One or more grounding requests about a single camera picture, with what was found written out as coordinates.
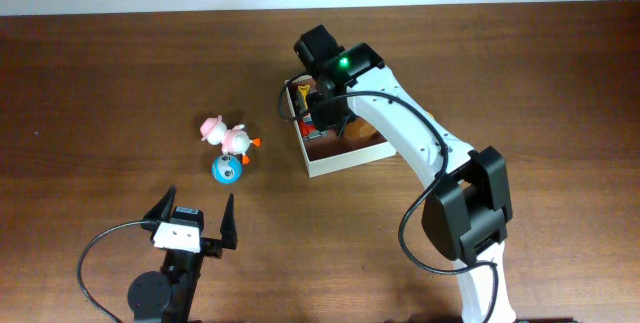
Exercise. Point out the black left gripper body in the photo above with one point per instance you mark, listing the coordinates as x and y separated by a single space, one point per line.
212 247

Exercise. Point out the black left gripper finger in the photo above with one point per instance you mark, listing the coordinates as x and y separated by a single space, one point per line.
228 229
161 211

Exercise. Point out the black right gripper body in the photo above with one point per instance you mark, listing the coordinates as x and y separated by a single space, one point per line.
329 114

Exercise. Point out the brown plush bear toy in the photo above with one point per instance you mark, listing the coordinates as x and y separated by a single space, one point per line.
359 131

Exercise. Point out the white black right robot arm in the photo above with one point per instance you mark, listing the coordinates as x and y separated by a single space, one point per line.
466 200

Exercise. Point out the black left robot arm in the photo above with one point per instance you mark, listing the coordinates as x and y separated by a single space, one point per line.
166 295

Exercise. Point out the red grey toy truck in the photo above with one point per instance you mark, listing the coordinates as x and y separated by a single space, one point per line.
306 125

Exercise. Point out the white cardboard box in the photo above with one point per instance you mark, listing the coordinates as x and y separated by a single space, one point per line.
324 151

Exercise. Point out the blue grey ball toy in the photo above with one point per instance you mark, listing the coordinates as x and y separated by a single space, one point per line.
227 169

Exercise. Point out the pink white duck toy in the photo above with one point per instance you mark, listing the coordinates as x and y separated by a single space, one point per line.
233 141

